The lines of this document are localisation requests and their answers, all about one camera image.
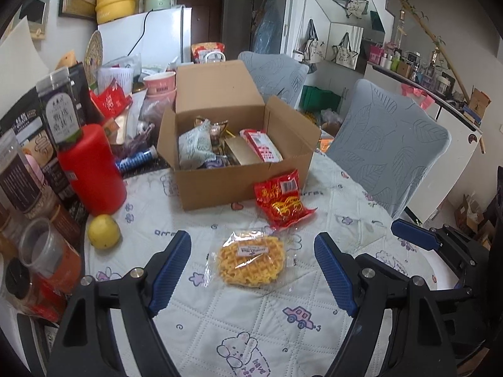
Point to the yellow lemon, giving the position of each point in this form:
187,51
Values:
103,231

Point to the white fridge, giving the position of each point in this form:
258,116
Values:
161,35

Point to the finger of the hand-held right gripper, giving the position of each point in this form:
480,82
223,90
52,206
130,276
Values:
412,233

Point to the white cabinet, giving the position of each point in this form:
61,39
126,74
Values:
444,133

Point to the waffle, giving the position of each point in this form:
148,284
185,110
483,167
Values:
251,261

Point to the blue and white tube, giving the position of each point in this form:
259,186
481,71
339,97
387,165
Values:
135,159

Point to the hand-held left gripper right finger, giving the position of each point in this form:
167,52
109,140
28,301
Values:
336,273

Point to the red snack bag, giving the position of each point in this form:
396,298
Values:
206,51

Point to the red packet with white label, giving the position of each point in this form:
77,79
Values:
263,145

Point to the wooden framed wall device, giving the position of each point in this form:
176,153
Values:
35,11

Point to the grey covered chair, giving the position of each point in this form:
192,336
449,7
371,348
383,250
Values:
275,76
389,149

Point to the jar with black lid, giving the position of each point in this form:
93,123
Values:
21,280

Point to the white board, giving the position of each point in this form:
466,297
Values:
23,59

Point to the red foil packet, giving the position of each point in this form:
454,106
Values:
110,100

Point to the red plastic bottle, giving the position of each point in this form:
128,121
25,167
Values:
92,169

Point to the purple and white snack packet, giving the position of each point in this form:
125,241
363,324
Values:
216,162

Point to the bamboo pole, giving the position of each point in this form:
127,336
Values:
428,31

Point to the orange jar with clear lid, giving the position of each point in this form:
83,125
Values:
51,255

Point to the blue plastic garment cover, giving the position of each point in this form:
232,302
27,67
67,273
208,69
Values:
269,31

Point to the red crinkly snack packet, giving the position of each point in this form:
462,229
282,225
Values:
283,200

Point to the small cardboard box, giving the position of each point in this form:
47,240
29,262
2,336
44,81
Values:
243,153

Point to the clear jar with black label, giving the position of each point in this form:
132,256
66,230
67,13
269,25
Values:
61,114

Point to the canvas tote bag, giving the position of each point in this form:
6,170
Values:
314,47

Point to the pink paper cup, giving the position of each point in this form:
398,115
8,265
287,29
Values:
159,82

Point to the brown door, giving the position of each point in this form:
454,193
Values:
206,15

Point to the green bag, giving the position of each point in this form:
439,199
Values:
320,100

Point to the white illustrated snack packet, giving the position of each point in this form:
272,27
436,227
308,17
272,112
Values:
194,149

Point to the yellow pot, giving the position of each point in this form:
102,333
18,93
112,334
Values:
116,2

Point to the row of cosmetic bottles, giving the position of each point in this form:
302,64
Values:
412,66

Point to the clear jar with brown label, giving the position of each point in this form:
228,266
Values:
19,180

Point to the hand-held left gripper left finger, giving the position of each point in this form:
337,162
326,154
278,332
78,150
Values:
169,271

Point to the round woven mat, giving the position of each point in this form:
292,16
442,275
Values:
94,53

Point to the quilted printed tablecloth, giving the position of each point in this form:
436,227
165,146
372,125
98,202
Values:
235,330

